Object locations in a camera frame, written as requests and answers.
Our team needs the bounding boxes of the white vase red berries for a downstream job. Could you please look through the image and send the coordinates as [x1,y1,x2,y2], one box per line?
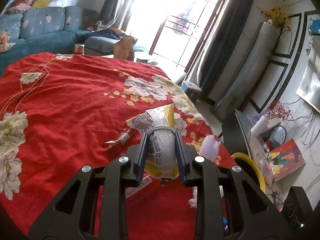
[251,101,292,137]

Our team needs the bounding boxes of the dark curtain left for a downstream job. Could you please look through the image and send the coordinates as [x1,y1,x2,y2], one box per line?
[99,0,125,27]

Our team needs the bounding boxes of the brown paper bag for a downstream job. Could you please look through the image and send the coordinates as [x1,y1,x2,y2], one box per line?
[113,34,137,62]

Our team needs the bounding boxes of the teal storage stool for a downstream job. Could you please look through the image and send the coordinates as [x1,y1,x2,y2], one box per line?
[181,81,202,103]

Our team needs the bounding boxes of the blue fabric sofa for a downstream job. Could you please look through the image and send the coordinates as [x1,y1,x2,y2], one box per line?
[0,5,126,75]

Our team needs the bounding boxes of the lavender paper cupcake liner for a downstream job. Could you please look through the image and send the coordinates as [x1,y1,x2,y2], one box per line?
[199,135,221,162]

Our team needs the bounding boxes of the round black mirror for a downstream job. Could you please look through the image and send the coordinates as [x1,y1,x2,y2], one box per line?
[265,126,287,150]

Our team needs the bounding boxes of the colourful portrait painting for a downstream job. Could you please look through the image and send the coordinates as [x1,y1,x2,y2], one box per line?
[268,139,305,181]

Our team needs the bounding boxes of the red metal can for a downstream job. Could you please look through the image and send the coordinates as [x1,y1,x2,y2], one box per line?
[73,43,85,55]

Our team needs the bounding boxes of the dark grey curtain right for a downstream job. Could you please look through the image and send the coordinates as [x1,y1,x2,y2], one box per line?
[196,0,253,99]

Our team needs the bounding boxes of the grey standing air conditioner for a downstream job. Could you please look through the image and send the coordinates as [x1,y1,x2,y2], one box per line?
[212,22,278,121]

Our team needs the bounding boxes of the yellow rimmed black trash bin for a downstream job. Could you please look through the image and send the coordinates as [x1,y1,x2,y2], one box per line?
[231,152,266,193]

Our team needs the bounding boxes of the yellow white snack bag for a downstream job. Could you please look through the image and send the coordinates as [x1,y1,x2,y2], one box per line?
[126,104,179,179]

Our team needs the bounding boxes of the yellow cushion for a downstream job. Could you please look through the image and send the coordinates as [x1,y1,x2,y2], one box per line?
[30,0,52,9]

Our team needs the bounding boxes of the red floral tablecloth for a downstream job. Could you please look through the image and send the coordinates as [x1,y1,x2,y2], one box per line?
[0,52,241,238]

